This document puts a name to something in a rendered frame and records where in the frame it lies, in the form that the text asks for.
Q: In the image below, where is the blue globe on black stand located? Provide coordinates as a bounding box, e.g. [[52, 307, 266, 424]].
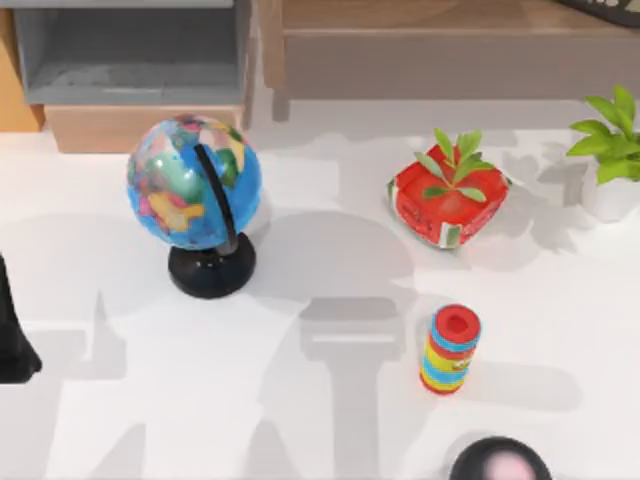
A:
[[126, 113, 264, 300]]

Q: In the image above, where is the red pot with green plant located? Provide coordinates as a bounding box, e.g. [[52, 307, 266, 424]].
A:
[[385, 127, 511, 249]]

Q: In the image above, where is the stack of coloured rings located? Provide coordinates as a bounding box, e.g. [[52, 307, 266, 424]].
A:
[[419, 303, 485, 396]]

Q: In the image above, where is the pale wooden drawer front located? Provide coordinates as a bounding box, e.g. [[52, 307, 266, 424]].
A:
[[43, 102, 245, 154]]

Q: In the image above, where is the wooden shelf unit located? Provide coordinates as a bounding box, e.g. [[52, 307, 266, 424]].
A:
[[254, 0, 640, 123]]

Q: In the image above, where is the black round object pink centre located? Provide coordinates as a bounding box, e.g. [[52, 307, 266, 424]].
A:
[[448, 435, 553, 480]]

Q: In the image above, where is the white pot with green plant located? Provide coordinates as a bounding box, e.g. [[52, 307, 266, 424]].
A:
[[566, 84, 640, 223]]

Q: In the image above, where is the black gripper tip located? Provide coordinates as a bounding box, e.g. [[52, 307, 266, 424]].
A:
[[0, 253, 43, 385]]

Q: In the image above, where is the wooden cupboard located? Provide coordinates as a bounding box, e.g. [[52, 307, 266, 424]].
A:
[[0, 7, 47, 134]]

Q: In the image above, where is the black framed object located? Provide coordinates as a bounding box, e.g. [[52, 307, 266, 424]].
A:
[[555, 0, 640, 28]]

